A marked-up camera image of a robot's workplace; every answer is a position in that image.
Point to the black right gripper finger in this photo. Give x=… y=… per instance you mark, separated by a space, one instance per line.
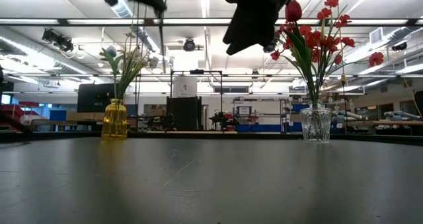
x=251 y=41
x=246 y=32

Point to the red tulip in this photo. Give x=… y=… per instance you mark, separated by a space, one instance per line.
x=293 y=11

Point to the white tulip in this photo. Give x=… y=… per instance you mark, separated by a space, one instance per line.
x=111 y=51

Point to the black background robot arm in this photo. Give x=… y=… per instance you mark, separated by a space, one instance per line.
x=223 y=120

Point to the clear glass vase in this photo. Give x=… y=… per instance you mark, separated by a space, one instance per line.
x=315 y=125

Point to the yellow glass vase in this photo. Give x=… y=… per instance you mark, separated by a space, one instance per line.
x=114 y=121

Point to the white cylindrical tank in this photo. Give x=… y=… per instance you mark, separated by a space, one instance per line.
x=185 y=87

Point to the blue storage bins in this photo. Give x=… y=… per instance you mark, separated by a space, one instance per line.
x=264 y=128

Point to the black cabinet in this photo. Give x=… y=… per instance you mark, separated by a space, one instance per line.
x=183 y=113

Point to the black monitor box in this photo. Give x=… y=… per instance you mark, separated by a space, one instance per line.
x=94 y=96

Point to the white ceiling vent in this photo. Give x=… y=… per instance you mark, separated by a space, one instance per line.
x=376 y=35

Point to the cardboard box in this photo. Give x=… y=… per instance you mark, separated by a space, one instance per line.
x=84 y=116

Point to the wooden workbench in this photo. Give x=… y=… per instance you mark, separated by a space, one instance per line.
x=390 y=122

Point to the grey foam rolls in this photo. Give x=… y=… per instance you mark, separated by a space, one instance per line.
x=401 y=115

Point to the black ceiling camera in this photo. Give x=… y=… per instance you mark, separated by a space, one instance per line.
x=189 y=45

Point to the black metal frame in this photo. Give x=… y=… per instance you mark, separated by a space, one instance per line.
x=196 y=71

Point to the black camera rig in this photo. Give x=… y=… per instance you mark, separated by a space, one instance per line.
x=57 y=40

